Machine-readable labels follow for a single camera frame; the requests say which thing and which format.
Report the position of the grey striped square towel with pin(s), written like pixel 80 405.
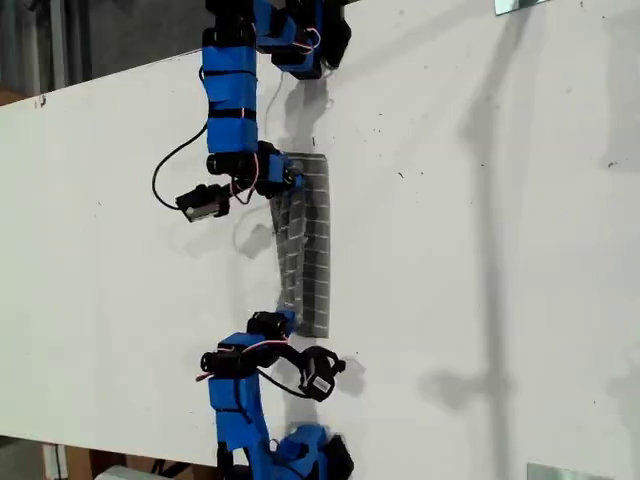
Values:
pixel 317 250

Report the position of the white object under table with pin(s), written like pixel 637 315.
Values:
pixel 120 474

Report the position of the brown cardboard box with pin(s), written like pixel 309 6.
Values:
pixel 77 462

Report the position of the white table leg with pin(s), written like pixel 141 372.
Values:
pixel 54 462

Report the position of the black camera stalk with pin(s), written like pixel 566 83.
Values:
pixel 227 189
pixel 292 356

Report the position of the black camera box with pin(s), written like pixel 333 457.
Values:
pixel 320 380
pixel 200 205

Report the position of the grey vertical post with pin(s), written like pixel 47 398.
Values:
pixel 57 40

